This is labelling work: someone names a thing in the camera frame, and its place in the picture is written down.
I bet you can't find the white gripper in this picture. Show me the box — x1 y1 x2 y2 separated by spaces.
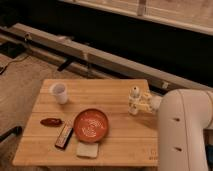
139 93 162 114

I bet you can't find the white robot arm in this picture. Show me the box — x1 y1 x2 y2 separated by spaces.
148 89 213 171

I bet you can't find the orange round plate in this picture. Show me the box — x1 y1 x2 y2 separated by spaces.
73 109 109 143

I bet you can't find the wooden table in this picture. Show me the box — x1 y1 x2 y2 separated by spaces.
13 79 158 167

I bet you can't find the white sponge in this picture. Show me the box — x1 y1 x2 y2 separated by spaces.
76 142 99 158

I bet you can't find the white paper cup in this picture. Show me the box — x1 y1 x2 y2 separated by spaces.
49 83 68 104

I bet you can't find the dark red chili pepper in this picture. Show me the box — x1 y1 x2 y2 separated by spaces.
40 118 62 127

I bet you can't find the black device on floor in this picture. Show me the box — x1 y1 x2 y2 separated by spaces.
0 41 26 59

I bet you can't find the grey metal rail beam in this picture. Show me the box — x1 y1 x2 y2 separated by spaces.
0 23 213 91

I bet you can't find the black cable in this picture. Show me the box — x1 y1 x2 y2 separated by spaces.
0 53 31 75

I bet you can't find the black handle at left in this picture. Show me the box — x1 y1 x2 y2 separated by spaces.
0 126 22 143

